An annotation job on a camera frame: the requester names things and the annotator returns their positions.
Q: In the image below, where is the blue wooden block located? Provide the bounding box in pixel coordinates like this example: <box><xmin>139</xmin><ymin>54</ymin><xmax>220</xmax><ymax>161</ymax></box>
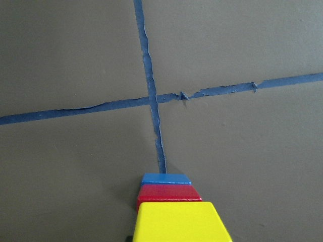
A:
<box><xmin>140</xmin><ymin>173</ymin><xmax>192</xmax><ymax>187</ymax></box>

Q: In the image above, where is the red wooden block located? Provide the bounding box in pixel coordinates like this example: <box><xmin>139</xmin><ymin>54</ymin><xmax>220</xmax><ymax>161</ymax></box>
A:
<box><xmin>136</xmin><ymin>184</ymin><xmax>202</xmax><ymax>211</ymax></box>

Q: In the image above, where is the yellow wooden block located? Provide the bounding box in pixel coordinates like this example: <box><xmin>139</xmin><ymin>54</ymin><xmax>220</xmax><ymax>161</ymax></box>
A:
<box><xmin>133</xmin><ymin>202</ymin><xmax>232</xmax><ymax>241</ymax></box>

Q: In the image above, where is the brown paper table cover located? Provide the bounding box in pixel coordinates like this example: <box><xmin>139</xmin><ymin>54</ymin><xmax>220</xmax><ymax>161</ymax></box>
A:
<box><xmin>1</xmin><ymin>1</ymin><xmax>322</xmax><ymax>241</ymax></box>

